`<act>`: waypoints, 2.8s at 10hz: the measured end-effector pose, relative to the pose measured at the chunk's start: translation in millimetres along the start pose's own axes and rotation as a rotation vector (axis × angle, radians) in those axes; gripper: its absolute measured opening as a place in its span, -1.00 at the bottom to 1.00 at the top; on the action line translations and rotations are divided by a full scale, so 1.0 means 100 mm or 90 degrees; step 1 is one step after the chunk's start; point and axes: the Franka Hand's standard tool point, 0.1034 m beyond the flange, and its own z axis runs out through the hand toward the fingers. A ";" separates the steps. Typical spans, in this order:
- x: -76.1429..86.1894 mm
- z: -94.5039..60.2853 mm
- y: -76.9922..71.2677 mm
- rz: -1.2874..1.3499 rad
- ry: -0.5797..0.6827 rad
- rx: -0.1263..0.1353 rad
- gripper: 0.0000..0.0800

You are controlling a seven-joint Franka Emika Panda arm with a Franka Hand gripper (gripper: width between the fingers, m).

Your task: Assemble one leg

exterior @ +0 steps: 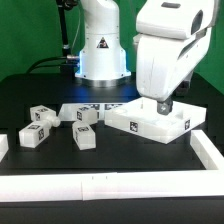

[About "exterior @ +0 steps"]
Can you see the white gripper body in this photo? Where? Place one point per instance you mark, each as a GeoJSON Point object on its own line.
{"type": "Point", "coordinates": [163, 63]}

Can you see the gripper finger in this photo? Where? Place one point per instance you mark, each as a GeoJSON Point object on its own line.
{"type": "Point", "coordinates": [165, 107]}

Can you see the white square table top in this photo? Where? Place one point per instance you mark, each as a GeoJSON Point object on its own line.
{"type": "Point", "coordinates": [140, 117]}

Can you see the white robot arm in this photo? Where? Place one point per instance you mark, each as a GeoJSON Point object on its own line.
{"type": "Point", "coordinates": [172, 37]}

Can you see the white obstacle fence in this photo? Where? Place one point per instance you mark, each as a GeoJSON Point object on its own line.
{"type": "Point", "coordinates": [97, 186]}

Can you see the white tag sheet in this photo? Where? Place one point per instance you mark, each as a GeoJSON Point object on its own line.
{"type": "Point", "coordinates": [68, 111]}

